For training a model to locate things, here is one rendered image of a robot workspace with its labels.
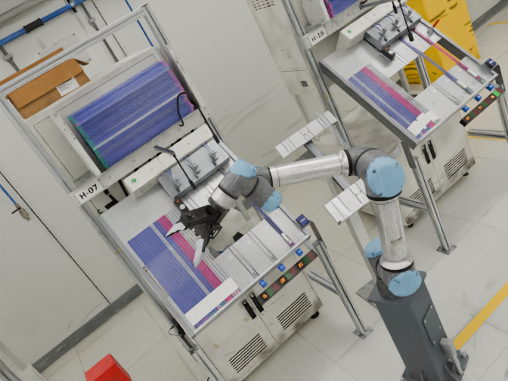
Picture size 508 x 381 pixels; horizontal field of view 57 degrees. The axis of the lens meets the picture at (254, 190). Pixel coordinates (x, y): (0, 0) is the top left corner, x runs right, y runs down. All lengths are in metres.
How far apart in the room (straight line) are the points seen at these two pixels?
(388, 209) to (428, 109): 1.17
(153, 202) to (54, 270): 1.77
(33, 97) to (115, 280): 1.96
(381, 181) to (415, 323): 0.71
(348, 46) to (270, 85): 1.56
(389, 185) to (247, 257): 0.85
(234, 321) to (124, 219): 0.78
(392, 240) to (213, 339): 1.20
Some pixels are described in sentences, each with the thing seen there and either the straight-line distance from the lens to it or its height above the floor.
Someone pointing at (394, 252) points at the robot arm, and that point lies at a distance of 1.67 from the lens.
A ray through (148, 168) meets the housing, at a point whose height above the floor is 1.28.
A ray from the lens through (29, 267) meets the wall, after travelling 3.85.
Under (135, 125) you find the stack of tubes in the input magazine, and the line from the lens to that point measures 2.20.
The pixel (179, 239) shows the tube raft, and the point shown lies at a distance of 2.15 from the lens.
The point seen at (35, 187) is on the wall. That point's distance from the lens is 3.70.
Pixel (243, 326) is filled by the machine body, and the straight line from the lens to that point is 2.54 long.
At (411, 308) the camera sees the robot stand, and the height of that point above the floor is 0.51.
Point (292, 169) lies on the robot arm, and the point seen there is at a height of 1.24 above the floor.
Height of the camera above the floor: 1.90
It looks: 25 degrees down
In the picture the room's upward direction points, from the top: 29 degrees counter-clockwise
